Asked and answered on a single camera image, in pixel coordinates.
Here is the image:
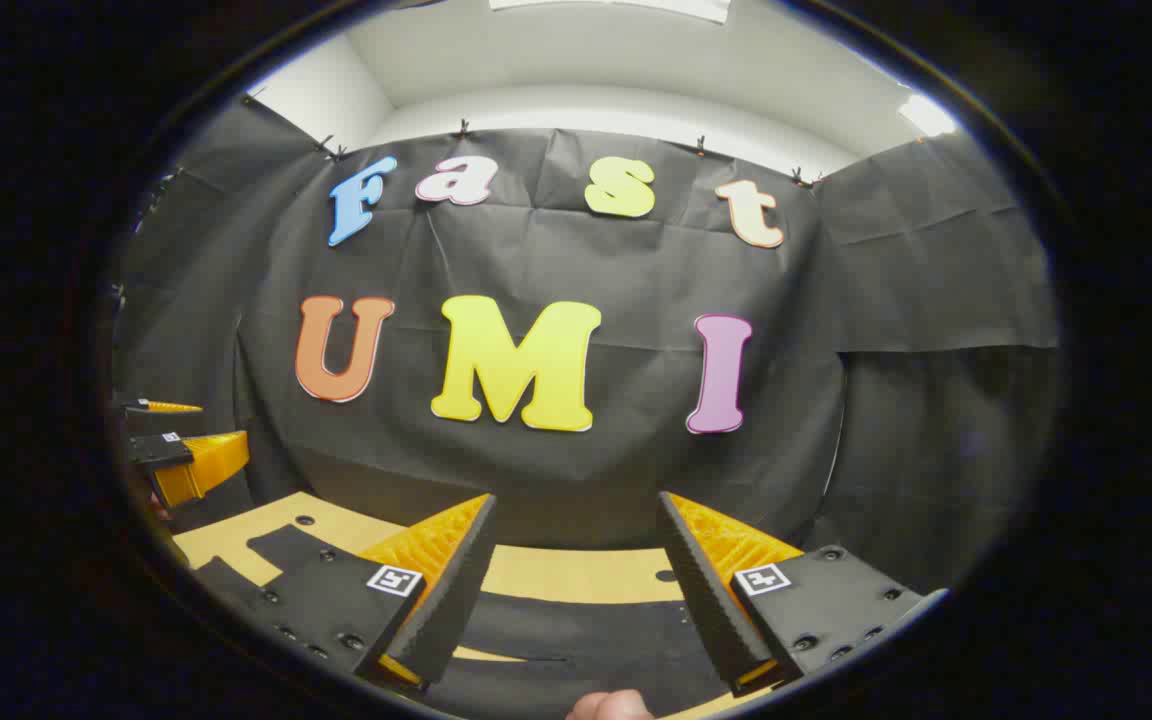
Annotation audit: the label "black jeans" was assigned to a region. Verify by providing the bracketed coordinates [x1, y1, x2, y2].
[236, 524, 732, 720]

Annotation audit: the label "white ceiling light panel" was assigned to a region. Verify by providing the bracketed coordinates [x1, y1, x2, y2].
[898, 92, 959, 139]
[489, 0, 732, 25]

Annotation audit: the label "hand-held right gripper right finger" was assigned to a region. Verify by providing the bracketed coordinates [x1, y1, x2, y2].
[656, 489, 949, 699]

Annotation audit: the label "black backdrop cloth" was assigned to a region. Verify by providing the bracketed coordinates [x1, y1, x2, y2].
[111, 95, 1062, 601]

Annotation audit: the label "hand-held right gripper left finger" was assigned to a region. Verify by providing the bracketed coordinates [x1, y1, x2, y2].
[196, 492, 498, 693]

